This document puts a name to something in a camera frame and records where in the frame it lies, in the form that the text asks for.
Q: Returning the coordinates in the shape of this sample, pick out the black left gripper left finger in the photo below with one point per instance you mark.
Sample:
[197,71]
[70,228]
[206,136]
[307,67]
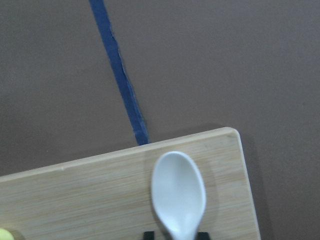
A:
[149,235]

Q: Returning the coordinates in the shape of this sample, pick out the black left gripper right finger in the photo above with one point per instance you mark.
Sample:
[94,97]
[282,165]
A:
[203,236]

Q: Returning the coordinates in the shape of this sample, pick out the white plastic spoon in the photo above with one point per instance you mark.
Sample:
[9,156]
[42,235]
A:
[178,194]

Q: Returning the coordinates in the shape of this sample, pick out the bamboo cutting board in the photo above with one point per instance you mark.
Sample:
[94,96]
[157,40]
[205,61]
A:
[108,196]

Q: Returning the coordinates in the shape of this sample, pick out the yellow plastic knife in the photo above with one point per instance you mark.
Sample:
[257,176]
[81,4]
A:
[5,235]

